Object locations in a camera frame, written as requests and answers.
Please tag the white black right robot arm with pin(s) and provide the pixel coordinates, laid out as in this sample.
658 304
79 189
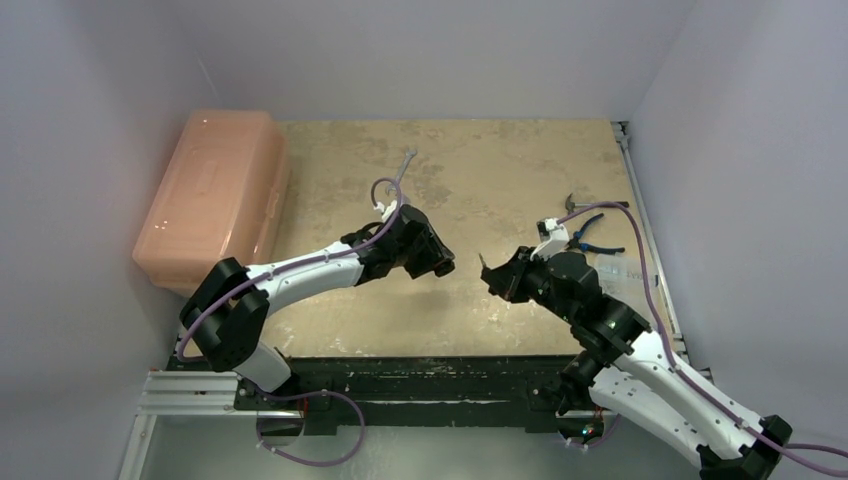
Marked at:
625 368

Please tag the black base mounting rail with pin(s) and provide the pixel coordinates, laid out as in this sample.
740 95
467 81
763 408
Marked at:
518 391

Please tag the small black-handled hammer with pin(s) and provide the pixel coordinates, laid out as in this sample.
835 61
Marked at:
572 204

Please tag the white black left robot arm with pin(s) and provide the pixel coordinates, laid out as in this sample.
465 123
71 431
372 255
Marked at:
226 314

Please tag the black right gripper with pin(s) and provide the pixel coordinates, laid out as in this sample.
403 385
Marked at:
515 276

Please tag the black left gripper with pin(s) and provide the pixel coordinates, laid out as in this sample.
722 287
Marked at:
432 253

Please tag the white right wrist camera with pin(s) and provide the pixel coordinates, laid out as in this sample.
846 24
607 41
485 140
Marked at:
553 237

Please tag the pink translucent plastic box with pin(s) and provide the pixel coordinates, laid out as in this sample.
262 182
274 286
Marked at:
221 196

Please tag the silver open-end wrench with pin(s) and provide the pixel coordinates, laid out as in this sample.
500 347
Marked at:
410 154

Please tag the clear plastic screw organizer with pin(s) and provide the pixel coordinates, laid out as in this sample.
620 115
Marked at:
621 277

